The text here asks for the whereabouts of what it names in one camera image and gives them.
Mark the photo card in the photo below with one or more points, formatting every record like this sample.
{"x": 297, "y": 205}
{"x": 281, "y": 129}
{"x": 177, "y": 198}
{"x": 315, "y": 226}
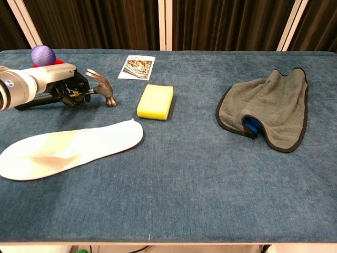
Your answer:
{"x": 137, "y": 67}

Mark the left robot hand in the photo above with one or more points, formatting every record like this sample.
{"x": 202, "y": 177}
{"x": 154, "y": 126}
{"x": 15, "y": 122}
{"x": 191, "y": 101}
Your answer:
{"x": 63, "y": 81}

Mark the yellow sponge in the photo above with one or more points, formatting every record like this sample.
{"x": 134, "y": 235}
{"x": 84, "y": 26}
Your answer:
{"x": 155, "y": 101}

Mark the red object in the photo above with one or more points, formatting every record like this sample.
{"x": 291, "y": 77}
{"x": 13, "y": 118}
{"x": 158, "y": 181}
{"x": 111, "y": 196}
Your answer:
{"x": 58, "y": 62}

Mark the green object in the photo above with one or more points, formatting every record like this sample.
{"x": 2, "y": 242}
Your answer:
{"x": 83, "y": 250}

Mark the purple ball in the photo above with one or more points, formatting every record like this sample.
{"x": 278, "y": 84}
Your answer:
{"x": 43, "y": 56}

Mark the white shoe insole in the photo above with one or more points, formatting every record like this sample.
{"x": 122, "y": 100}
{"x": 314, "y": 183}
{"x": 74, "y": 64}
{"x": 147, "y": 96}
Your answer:
{"x": 68, "y": 149}

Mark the blue object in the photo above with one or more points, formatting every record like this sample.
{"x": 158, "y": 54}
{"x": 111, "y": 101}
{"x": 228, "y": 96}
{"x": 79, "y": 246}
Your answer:
{"x": 252, "y": 126}

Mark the blue table cloth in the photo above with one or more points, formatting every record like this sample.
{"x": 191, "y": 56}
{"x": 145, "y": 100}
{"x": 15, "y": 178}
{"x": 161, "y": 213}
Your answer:
{"x": 184, "y": 171}

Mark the grey cloth black trim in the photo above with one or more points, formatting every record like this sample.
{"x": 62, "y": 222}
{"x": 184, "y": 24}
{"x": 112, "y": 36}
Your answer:
{"x": 271, "y": 108}

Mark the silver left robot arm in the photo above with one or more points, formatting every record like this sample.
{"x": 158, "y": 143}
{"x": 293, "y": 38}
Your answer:
{"x": 15, "y": 87}

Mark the white frame post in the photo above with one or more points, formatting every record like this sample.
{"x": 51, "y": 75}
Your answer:
{"x": 165, "y": 25}
{"x": 25, "y": 22}
{"x": 292, "y": 25}

